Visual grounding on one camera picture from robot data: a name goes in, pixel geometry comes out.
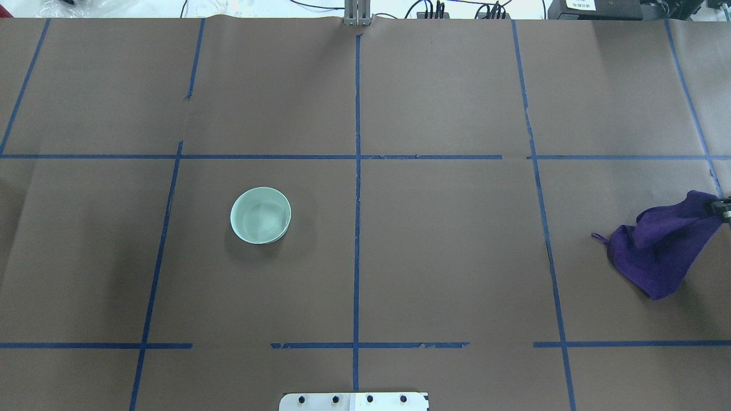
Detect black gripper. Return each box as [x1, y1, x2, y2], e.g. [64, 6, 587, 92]
[711, 198, 731, 224]

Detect purple cloth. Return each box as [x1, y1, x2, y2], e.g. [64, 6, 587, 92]
[592, 190, 727, 301]

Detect mint green bowl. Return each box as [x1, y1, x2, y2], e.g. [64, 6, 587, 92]
[230, 187, 292, 245]

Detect black computer box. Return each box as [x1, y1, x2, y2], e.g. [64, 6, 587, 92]
[547, 1, 677, 21]

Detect orange black connector strip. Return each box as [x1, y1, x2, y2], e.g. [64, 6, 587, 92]
[409, 1, 510, 20]

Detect aluminium frame post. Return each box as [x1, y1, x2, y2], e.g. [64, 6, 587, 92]
[344, 0, 373, 27]

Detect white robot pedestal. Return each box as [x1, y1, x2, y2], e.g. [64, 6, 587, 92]
[279, 391, 430, 410]

